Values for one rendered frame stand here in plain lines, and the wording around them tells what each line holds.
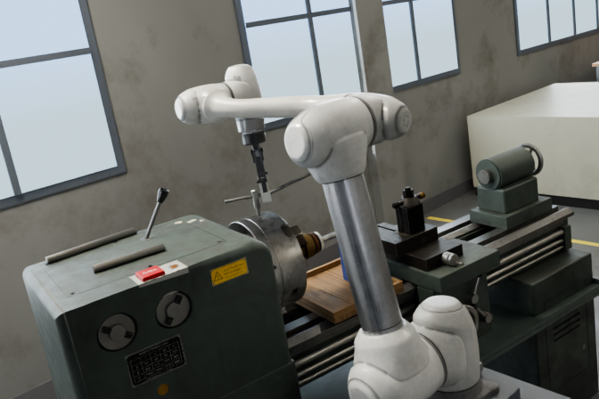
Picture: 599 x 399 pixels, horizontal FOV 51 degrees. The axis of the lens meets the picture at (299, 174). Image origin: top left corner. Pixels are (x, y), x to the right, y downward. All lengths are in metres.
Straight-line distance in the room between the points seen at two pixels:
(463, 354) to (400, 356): 0.21
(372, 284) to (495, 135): 4.37
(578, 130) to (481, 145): 0.91
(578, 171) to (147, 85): 3.43
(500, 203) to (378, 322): 1.33
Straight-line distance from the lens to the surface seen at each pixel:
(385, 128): 1.48
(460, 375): 1.68
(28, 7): 3.65
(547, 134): 5.50
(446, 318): 1.62
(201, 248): 1.78
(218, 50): 4.16
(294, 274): 1.95
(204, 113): 1.82
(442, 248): 2.28
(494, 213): 2.74
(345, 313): 2.08
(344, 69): 4.84
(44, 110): 3.63
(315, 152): 1.36
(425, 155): 5.62
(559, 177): 5.56
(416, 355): 1.53
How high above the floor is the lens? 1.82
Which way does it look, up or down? 14 degrees down
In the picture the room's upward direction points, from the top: 9 degrees counter-clockwise
